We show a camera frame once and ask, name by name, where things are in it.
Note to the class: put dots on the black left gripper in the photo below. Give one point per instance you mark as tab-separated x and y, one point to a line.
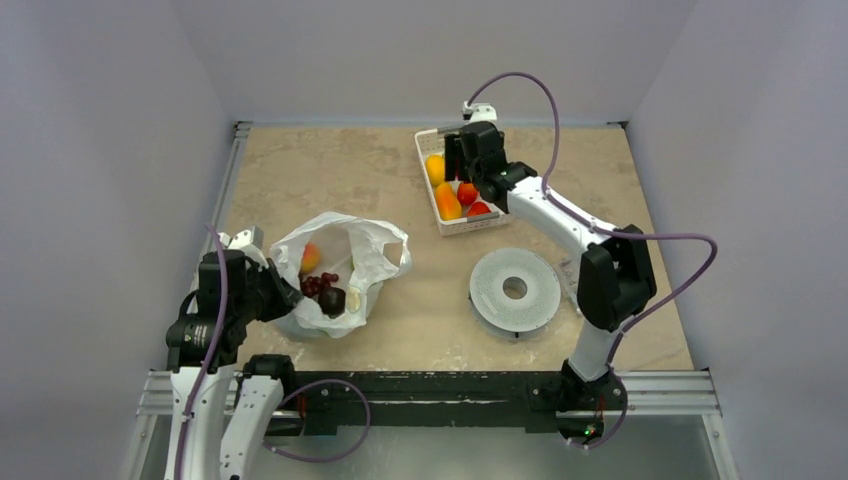
286	294

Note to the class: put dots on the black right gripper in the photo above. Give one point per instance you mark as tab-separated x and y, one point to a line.
465	151

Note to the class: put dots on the yellow fake fruit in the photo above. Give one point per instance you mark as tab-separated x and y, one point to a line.
435	169

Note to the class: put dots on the dark red fake grapes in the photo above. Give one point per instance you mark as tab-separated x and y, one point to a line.
313	285

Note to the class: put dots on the dark purple fake plum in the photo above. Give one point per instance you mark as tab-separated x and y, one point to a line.
332	301

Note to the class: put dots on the white plastic bag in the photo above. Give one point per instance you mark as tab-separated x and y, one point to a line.
364	253

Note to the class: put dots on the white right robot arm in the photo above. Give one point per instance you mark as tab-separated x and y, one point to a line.
615	273

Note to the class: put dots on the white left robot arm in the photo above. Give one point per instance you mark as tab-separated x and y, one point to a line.
220	411

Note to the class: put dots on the red fake mango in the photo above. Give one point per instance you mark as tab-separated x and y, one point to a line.
466	194

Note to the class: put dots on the orange fake papaya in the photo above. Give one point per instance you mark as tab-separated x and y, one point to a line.
448	206

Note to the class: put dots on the red fake apple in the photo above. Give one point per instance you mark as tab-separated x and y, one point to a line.
478	208

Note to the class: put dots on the peach orange fake fruit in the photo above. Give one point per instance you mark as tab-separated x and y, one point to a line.
311	258

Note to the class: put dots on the white round fake fruit slice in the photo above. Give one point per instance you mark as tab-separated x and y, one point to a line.
353	300

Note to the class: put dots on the white perforated plastic basket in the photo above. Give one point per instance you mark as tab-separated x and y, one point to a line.
430	142

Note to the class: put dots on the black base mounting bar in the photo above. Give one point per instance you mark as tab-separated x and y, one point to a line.
330	403

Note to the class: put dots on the white round perforated plate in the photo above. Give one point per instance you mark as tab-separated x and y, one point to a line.
514	293

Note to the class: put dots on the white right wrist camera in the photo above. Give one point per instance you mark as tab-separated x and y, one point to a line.
478	112

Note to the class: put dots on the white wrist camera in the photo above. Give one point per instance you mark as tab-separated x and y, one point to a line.
478	112
250	237

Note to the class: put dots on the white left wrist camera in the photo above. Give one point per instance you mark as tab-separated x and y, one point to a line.
250	237

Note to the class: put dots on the aluminium table edge rail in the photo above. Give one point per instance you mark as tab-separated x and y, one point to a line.
225	179

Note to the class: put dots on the aluminium front frame rail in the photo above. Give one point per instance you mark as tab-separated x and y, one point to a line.
645	392

